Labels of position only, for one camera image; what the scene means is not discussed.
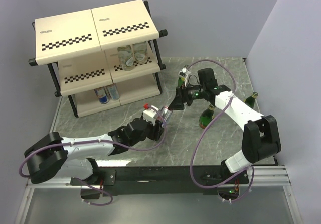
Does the purple cable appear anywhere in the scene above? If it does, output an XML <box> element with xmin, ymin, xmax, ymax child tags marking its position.
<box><xmin>19</xmin><ymin>105</ymin><xmax>168</xmax><ymax>206</ymax></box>
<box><xmin>187</xmin><ymin>59</ymin><xmax>255</xmax><ymax>202</ymax></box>

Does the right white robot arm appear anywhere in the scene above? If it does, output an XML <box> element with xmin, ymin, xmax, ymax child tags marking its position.
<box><xmin>169</xmin><ymin>68</ymin><xmax>281</xmax><ymax>183</ymax></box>

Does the green glass bottle right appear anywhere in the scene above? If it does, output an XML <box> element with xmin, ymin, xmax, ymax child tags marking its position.
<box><xmin>244</xmin><ymin>92</ymin><xmax>259</xmax><ymax>109</ymax></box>

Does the green glass bottle back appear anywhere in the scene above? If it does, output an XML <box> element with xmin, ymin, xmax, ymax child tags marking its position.
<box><xmin>178</xmin><ymin>65</ymin><xmax>188</xmax><ymax>87</ymax></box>

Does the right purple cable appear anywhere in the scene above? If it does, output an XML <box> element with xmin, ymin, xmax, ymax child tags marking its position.
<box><xmin>187</xmin><ymin>59</ymin><xmax>255</xmax><ymax>202</ymax></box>

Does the beige three-tier shelf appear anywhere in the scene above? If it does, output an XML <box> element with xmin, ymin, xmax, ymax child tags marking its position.
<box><xmin>29</xmin><ymin>0</ymin><xmax>167</xmax><ymax>117</ymax></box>

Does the blue energy drink can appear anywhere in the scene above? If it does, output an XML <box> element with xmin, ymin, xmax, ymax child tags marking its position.
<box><xmin>160</xmin><ymin>106</ymin><xmax>172</xmax><ymax>123</ymax></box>

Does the green glass bottle middle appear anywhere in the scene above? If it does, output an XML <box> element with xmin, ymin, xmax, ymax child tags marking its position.
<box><xmin>199</xmin><ymin>104</ymin><xmax>215</xmax><ymax>129</ymax></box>

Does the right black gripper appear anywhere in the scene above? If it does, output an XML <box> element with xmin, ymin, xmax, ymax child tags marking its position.
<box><xmin>168</xmin><ymin>81</ymin><xmax>206</xmax><ymax>111</ymax></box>

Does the aluminium rail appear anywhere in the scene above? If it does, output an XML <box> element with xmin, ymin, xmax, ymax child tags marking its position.
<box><xmin>217</xmin><ymin>165</ymin><xmax>291</xmax><ymax>187</ymax></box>

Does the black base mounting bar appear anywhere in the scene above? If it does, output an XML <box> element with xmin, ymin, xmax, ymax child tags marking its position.
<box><xmin>70</xmin><ymin>165</ymin><xmax>249</xmax><ymax>200</ymax></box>

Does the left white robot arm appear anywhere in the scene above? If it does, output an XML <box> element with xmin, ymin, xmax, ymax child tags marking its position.
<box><xmin>19</xmin><ymin>117</ymin><xmax>167</xmax><ymax>185</ymax></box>

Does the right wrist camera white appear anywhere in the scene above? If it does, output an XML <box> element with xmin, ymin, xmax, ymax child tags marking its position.
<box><xmin>178</xmin><ymin>66</ymin><xmax>190</xmax><ymax>87</ymax></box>

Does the green glass bottle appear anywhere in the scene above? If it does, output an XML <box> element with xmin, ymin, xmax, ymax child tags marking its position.
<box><xmin>178</xmin><ymin>65</ymin><xmax>188</xmax><ymax>87</ymax></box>
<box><xmin>244</xmin><ymin>92</ymin><xmax>259</xmax><ymax>109</ymax></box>
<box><xmin>199</xmin><ymin>104</ymin><xmax>215</xmax><ymax>129</ymax></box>

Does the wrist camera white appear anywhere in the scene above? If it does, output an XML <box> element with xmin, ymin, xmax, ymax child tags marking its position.
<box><xmin>142</xmin><ymin>104</ymin><xmax>159</xmax><ymax>125</ymax></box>
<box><xmin>178</xmin><ymin>66</ymin><xmax>190</xmax><ymax>87</ymax></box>

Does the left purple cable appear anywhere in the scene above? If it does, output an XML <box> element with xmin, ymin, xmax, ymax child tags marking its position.
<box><xmin>19</xmin><ymin>105</ymin><xmax>168</xmax><ymax>206</ymax></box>

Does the silver energy drink can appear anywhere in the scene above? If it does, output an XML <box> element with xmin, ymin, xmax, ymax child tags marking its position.
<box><xmin>105</xmin><ymin>84</ymin><xmax>120</xmax><ymax>100</ymax></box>
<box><xmin>94</xmin><ymin>87</ymin><xmax>109</xmax><ymax>104</ymax></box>

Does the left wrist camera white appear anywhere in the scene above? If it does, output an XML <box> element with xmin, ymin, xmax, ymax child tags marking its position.
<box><xmin>142</xmin><ymin>104</ymin><xmax>159</xmax><ymax>125</ymax></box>

